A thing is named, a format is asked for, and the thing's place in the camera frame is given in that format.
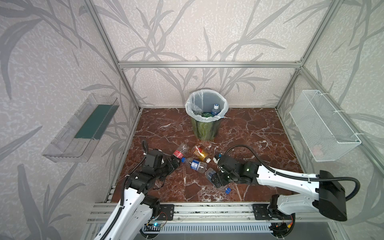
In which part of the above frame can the small soda water bottle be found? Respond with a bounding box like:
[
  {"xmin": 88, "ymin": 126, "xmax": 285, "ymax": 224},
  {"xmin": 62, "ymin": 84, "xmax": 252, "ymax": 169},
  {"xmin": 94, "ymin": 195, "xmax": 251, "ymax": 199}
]
[{"xmin": 181, "ymin": 157, "xmax": 208, "ymax": 174}]

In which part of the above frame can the clear bottle red label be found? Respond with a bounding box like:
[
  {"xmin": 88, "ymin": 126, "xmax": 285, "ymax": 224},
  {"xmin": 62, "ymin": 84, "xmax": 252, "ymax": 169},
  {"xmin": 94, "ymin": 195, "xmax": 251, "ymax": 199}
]
[{"xmin": 173, "ymin": 143, "xmax": 190, "ymax": 160}]

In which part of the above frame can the yellow red label bottle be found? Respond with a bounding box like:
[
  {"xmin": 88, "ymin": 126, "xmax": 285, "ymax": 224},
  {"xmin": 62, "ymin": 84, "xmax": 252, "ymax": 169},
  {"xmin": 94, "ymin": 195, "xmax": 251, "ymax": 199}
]
[{"xmin": 191, "ymin": 144, "xmax": 211, "ymax": 164}]

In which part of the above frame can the green bottle yellow cap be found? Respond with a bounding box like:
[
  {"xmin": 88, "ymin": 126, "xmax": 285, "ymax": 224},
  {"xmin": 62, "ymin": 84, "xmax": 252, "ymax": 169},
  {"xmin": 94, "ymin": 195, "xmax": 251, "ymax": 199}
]
[{"xmin": 202, "ymin": 113, "xmax": 213, "ymax": 118}]

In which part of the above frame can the blue label white cap bottle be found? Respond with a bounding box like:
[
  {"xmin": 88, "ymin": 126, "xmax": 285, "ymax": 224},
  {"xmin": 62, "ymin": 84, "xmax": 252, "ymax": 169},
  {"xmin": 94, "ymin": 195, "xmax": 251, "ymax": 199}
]
[{"xmin": 211, "ymin": 104, "xmax": 221, "ymax": 116}]

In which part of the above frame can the clear bottle pale blue label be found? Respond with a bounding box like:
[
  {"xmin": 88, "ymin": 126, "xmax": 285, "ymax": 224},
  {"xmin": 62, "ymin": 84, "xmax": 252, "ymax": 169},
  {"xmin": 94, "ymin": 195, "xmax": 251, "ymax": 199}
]
[{"xmin": 205, "ymin": 168, "xmax": 232, "ymax": 195}]

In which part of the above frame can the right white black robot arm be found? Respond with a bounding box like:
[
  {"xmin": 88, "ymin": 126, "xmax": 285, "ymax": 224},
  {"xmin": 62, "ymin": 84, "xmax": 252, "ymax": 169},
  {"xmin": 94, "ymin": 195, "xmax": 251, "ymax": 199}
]
[{"xmin": 211, "ymin": 155, "xmax": 361, "ymax": 222}]

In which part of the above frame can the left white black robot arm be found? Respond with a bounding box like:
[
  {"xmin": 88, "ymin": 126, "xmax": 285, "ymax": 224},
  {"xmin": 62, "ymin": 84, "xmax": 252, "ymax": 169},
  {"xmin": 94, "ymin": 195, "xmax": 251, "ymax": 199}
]
[{"xmin": 95, "ymin": 149, "xmax": 184, "ymax": 240}]

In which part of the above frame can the green wood-pattern trash bin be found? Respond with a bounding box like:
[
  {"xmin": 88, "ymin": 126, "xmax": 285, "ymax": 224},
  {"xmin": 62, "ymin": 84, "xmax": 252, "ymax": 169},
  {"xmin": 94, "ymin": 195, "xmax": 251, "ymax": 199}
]
[{"xmin": 191, "ymin": 118, "xmax": 222, "ymax": 141}]

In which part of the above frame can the translucent white bin liner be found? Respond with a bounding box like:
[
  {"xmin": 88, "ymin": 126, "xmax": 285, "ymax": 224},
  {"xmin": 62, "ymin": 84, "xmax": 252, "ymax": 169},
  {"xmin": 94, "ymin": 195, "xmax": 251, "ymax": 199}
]
[{"xmin": 185, "ymin": 89, "xmax": 229, "ymax": 123}]

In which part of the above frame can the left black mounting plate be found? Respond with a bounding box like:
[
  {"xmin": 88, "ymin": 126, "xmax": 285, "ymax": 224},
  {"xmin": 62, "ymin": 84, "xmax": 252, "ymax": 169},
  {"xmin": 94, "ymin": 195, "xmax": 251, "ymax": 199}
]
[{"xmin": 153, "ymin": 204, "xmax": 175, "ymax": 221}]

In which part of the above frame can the black mounting plate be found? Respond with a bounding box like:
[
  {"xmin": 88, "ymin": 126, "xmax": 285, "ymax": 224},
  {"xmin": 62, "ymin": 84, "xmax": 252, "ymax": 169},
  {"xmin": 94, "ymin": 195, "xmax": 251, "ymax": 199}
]
[
  {"xmin": 153, "ymin": 204, "xmax": 175, "ymax": 221},
  {"xmin": 252, "ymin": 203, "xmax": 279, "ymax": 221}
]

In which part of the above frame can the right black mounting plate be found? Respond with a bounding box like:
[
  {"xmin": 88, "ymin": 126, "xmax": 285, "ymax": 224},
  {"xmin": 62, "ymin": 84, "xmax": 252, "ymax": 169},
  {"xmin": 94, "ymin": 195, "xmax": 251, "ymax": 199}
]
[{"xmin": 252, "ymin": 203, "xmax": 279, "ymax": 221}]

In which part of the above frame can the small green circuit board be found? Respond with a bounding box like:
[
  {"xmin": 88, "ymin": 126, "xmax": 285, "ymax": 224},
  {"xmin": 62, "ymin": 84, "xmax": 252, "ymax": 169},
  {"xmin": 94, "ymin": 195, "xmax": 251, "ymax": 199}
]
[{"xmin": 145, "ymin": 223, "xmax": 166, "ymax": 232}]

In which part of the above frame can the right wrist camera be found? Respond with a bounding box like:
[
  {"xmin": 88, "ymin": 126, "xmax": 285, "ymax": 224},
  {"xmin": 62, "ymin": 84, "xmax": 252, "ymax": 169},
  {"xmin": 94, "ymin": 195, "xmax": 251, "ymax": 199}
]
[{"xmin": 213, "ymin": 153, "xmax": 222, "ymax": 164}]

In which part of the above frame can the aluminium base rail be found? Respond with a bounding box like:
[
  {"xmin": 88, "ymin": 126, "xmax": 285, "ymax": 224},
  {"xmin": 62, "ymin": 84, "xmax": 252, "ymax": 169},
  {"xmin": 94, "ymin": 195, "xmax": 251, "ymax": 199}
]
[{"xmin": 87, "ymin": 202, "xmax": 332, "ymax": 224}]

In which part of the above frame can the clear acrylic wall shelf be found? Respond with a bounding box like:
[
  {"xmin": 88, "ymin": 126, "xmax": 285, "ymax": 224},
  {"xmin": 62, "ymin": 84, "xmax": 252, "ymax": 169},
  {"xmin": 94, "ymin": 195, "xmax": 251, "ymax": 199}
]
[{"xmin": 42, "ymin": 94, "xmax": 120, "ymax": 163}]

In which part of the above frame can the white wire mesh basket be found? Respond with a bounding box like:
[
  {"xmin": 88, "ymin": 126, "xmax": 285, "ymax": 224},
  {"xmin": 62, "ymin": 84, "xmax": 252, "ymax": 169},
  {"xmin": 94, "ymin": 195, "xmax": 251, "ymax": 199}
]
[{"xmin": 290, "ymin": 90, "xmax": 362, "ymax": 162}]

